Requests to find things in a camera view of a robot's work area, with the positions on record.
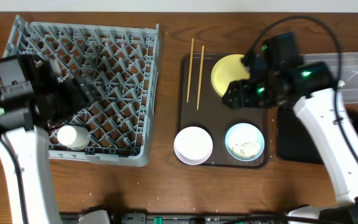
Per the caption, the white paper cup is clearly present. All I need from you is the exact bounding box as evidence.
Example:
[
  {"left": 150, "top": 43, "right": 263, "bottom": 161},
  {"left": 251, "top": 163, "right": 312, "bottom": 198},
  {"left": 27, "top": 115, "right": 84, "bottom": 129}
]
[{"left": 57, "top": 125, "right": 90, "bottom": 151}]

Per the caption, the light blue bowl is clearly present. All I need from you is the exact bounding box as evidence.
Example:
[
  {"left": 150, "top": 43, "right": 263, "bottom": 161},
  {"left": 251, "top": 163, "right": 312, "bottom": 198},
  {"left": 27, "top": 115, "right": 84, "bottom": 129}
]
[{"left": 224, "top": 123, "right": 265, "bottom": 162}]

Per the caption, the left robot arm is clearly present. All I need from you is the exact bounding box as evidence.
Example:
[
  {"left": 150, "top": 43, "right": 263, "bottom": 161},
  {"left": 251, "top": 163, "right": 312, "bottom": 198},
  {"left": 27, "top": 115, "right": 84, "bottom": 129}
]
[{"left": 0, "top": 54, "right": 98, "bottom": 223}]

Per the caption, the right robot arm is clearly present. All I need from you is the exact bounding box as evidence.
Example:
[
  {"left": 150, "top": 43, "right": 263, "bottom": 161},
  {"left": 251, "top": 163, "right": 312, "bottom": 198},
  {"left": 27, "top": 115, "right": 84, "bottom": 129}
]
[{"left": 223, "top": 33, "right": 358, "bottom": 223}]

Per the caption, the black waste tray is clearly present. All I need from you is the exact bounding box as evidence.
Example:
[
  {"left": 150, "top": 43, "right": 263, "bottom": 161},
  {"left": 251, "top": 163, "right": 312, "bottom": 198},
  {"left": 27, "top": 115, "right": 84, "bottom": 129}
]
[{"left": 277, "top": 103, "right": 358, "bottom": 165}]

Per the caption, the yellow round plate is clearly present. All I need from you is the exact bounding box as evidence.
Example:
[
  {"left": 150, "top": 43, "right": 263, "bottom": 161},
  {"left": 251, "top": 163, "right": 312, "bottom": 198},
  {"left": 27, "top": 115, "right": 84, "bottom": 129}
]
[{"left": 211, "top": 54, "right": 250, "bottom": 97}]

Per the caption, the dark brown serving tray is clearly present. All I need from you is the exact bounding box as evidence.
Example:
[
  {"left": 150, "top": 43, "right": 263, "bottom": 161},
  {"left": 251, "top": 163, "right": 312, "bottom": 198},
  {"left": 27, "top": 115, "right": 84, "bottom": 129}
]
[{"left": 178, "top": 53, "right": 269, "bottom": 169}]

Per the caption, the right wooden chopstick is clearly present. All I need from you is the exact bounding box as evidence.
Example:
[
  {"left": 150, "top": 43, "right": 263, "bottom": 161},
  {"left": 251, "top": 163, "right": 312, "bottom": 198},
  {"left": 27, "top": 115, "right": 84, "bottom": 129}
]
[{"left": 196, "top": 45, "right": 205, "bottom": 110}]

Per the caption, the wooden chopstick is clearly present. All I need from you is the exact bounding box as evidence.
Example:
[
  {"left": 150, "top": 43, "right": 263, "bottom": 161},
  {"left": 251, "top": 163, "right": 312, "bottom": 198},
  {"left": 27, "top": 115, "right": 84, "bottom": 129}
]
[
  {"left": 186, "top": 38, "right": 195, "bottom": 102},
  {"left": 196, "top": 45, "right": 205, "bottom": 110}
]

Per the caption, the grey plastic dish rack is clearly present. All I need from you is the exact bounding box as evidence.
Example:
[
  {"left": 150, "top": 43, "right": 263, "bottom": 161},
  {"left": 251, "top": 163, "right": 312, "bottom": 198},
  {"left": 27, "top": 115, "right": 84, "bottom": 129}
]
[{"left": 2, "top": 17, "right": 160, "bottom": 167}]

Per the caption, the white pink-rimmed bowl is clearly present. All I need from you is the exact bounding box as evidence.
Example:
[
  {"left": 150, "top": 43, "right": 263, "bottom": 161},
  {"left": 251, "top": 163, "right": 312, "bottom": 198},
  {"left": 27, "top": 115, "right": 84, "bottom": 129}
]
[{"left": 173, "top": 126, "right": 213, "bottom": 166}]

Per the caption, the left wooden chopstick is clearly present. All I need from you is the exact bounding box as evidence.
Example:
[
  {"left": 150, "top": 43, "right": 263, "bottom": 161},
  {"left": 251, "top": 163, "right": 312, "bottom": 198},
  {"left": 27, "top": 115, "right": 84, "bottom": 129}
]
[{"left": 186, "top": 38, "right": 195, "bottom": 102}]

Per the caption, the clear plastic bin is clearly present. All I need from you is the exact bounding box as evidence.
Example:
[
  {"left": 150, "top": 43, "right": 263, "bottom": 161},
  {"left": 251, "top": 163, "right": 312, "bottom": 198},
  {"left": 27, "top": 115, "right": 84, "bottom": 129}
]
[{"left": 303, "top": 52, "right": 358, "bottom": 103}]

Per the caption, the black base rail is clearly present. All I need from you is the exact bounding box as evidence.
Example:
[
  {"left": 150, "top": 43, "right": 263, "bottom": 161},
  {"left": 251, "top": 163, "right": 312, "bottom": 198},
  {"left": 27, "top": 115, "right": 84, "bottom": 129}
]
[{"left": 60, "top": 208, "right": 291, "bottom": 224}]

